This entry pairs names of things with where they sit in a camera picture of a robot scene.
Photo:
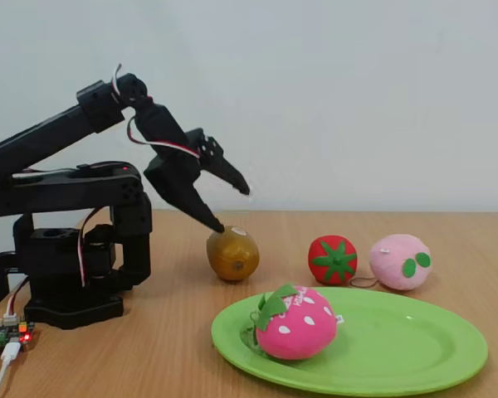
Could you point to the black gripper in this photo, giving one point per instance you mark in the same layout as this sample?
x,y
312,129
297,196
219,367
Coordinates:
x,y
168,171

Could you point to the brown kiwi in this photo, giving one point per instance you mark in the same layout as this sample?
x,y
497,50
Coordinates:
x,y
232,257

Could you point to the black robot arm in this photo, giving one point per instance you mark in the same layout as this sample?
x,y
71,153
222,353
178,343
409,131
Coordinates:
x,y
45,132

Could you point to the green oval plate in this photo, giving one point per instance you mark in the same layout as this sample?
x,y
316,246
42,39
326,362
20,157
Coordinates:
x,y
398,352

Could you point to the red plush tomato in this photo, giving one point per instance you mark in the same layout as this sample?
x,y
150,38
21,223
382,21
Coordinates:
x,y
348,250

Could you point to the pink plush strawberry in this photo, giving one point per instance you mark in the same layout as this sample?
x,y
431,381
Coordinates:
x,y
303,336

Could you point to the pale pink plush peach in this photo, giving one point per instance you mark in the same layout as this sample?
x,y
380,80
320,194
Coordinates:
x,y
390,265

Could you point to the motor controller board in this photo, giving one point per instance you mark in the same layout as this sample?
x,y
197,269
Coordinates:
x,y
0,336

